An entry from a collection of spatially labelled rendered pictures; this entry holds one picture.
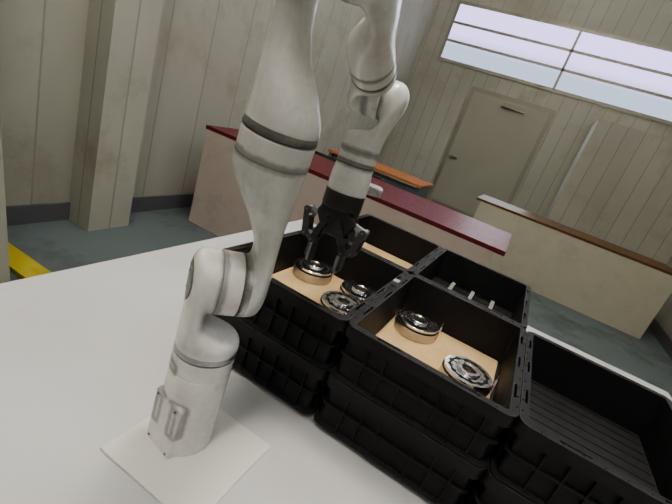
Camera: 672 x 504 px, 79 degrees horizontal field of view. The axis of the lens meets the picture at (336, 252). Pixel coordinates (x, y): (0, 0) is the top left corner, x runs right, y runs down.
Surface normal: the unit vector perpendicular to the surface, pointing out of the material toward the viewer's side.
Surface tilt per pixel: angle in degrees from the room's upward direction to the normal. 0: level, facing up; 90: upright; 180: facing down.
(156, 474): 1
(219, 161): 90
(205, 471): 1
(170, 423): 89
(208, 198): 90
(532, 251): 90
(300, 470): 0
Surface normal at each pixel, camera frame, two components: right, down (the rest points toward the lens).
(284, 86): 0.30, 0.18
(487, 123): -0.44, 0.18
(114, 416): 0.31, -0.89
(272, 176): 0.15, 0.58
